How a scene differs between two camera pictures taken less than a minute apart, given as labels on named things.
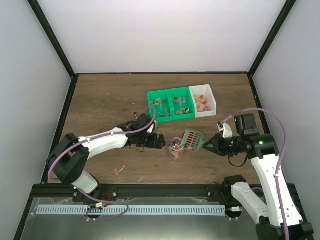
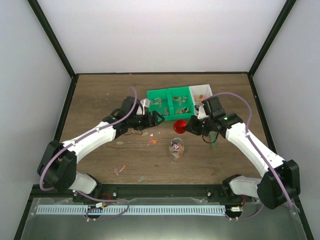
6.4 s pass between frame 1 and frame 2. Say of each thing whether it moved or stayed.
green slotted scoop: moved
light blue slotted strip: stayed
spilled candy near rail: stayed
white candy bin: moved
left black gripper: moved
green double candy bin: stayed
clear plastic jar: stayed
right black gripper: moved
